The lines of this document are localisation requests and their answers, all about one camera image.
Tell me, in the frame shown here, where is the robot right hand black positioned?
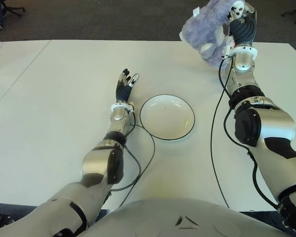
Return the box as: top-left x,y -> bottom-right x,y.
226,1 -> 259,47

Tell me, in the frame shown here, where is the robot left hand black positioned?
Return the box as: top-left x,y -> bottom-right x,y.
115,68 -> 141,102

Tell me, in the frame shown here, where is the purple plush bunny doll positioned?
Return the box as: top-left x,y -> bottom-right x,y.
179,0 -> 245,69

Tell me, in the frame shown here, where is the white plate black rim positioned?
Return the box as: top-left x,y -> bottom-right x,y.
139,94 -> 195,142

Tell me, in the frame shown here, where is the robot torso grey shell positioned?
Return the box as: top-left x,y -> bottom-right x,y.
81,198 -> 296,237

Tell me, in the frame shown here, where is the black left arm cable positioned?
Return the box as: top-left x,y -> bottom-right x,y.
110,111 -> 156,206

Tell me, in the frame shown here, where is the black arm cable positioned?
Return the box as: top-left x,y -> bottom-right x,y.
110,111 -> 156,206
210,55 -> 279,210

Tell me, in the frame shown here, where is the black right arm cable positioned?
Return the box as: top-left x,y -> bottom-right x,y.
210,55 -> 279,210

